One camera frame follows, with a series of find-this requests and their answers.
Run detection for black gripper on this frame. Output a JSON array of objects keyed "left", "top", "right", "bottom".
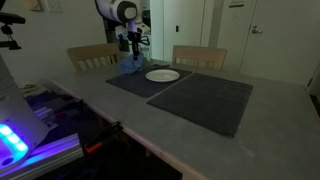
[{"left": 127, "top": 30, "right": 143, "bottom": 62}]

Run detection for blue cleaning cloth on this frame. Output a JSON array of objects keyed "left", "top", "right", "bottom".
[{"left": 117, "top": 53, "right": 145, "bottom": 75}]

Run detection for white round plate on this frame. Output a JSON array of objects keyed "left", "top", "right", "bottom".
[{"left": 145, "top": 69, "right": 181, "bottom": 83}]

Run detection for dark grey fabric placemat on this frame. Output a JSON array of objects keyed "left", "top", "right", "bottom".
[
  {"left": 146, "top": 72, "right": 254, "bottom": 138},
  {"left": 105, "top": 63, "right": 193, "bottom": 99}
]

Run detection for light wooden slat-back chair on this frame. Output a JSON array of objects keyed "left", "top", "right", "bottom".
[
  {"left": 171, "top": 44, "right": 228, "bottom": 72},
  {"left": 66, "top": 43, "right": 120, "bottom": 73}
]

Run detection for white double closet door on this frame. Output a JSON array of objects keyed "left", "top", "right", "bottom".
[{"left": 149, "top": 0, "right": 218, "bottom": 64}]

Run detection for pale clutter pile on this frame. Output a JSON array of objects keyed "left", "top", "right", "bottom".
[{"left": 18, "top": 81, "right": 51, "bottom": 98}]

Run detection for white box with blue lights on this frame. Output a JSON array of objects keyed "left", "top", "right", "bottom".
[{"left": 0, "top": 54, "right": 50, "bottom": 174}]

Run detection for white room door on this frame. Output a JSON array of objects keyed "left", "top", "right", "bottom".
[{"left": 239, "top": 0, "right": 320, "bottom": 86}]

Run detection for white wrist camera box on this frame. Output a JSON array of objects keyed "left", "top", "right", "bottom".
[{"left": 114, "top": 23, "right": 152, "bottom": 38}]

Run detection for black clamp with red handle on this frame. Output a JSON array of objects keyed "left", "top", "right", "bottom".
[
  {"left": 83, "top": 120, "right": 124, "bottom": 156},
  {"left": 54, "top": 99, "right": 84, "bottom": 118}
]

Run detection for yellowish wall thermostat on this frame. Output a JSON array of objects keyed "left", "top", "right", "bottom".
[{"left": 26, "top": 0, "right": 42, "bottom": 12}]

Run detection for silver door lever handle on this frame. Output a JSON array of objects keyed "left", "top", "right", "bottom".
[{"left": 251, "top": 25, "right": 264, "bottom": 35}]

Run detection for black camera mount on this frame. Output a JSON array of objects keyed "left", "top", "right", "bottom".
[{"left": 0, "top": 0, "right": 27, "bottom": 51}]

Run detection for silver aluminium rail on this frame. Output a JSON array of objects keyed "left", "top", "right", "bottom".
[{"left": 0, "top": 133, "right": 84, "bottom": 180}]

